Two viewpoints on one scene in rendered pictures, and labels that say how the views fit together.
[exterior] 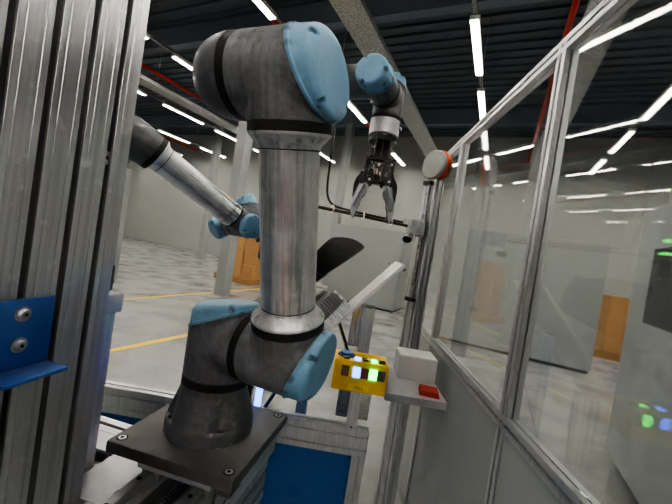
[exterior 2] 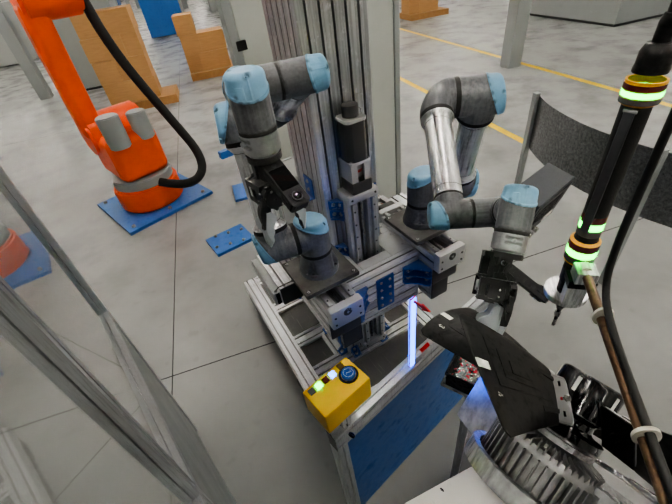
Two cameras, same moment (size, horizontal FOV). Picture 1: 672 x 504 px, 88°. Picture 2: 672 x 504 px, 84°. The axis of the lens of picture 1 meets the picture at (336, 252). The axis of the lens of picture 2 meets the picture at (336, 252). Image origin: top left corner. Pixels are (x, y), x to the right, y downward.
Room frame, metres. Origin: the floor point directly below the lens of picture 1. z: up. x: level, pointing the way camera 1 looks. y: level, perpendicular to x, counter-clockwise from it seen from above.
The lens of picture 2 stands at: (1.54, -0.42, 1.98)
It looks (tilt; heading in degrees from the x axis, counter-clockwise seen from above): 39 degrees down; 143
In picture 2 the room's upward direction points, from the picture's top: 9 degrees counter-clockwise
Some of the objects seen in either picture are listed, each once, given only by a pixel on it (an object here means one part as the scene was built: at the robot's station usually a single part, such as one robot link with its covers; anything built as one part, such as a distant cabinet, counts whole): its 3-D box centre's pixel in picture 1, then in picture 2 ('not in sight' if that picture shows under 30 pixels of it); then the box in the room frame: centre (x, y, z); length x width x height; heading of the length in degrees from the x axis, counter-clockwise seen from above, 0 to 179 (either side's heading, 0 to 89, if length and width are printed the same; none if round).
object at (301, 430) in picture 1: (222, 416); (427, 352); (1.07, 0.27, 0.82); 0.90 x 0.04 x 0.08; 88
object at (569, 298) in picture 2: not in sight; (573, 278); (1.43, 0.15, 1.50); 0.09 x 0.07 x 0.10; 123
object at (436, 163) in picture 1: (437, 165); not in sight; (1.82, -0.45, 1.88); 0.17 x 0.15 x 0.16; 178
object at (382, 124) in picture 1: (385, 130); (259, 142); (0.89, -0.08, 1.70); 0.08 x 0.08 x 0.05
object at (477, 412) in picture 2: not in sight; (492, 414); (1.38, 0.13, 0.98); 0.20 x 0.16 x 0.20; 88
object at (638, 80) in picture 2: not in sight; (642, 91); (1.43, 0.16, 1.80); 0.04 x 0.04 x 0.03
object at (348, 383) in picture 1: (359, 373); (338, 394); (1.06, -0.13, 1.02); 0.16 x 0.10 x 0.11; 88
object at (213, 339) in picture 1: (225, 335); (310, 233); (0.63, 0.17, 1.20); 0.13 x 0.12 x 0.14; 67
